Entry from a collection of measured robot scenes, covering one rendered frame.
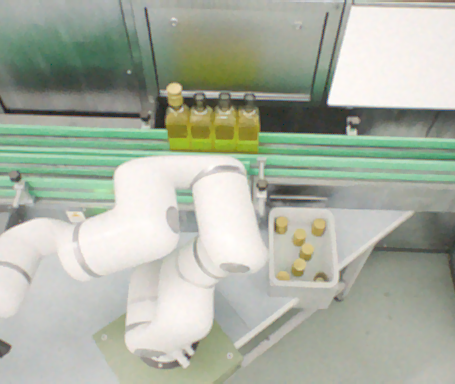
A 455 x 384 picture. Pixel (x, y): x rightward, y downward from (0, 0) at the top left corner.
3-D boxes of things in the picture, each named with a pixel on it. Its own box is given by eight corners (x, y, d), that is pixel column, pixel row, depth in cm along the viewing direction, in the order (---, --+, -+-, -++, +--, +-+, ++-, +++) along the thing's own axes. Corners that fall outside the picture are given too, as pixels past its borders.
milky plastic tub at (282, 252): (328, 224, 142) (333, 208, 135) (333, 299, 130) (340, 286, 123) (266, 221, 143) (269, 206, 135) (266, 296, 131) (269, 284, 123)
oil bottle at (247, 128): (256, 154, 140) (260, 102, 122) (256, 171, 137) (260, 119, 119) (235, 154, 140) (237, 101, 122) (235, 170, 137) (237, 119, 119)
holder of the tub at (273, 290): (325, 208, 145) (330, 194, 139) (332, 299, 131) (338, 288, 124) (267, 206, 146) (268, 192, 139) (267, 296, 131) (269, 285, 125)
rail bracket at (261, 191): (265, 175, 135) (268, 147, 125) (265, 230, 126) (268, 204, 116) (254, 174, 136) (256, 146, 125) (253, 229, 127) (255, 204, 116)
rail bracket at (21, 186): (40, 198, 132) (23, 169, 121) (33, 223, 129) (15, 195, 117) (25, 198, 133) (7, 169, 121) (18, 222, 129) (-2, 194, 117)
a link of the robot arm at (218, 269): (227, 220, 87) (283, 182, 78) (241, 296, 81) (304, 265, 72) (160, 209, 79) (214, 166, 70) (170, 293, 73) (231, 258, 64)
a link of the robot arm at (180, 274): (236, 239, 87) (239, 331, 78) (163, 284, 102) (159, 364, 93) (191, 223, 82) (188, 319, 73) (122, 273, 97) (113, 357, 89)
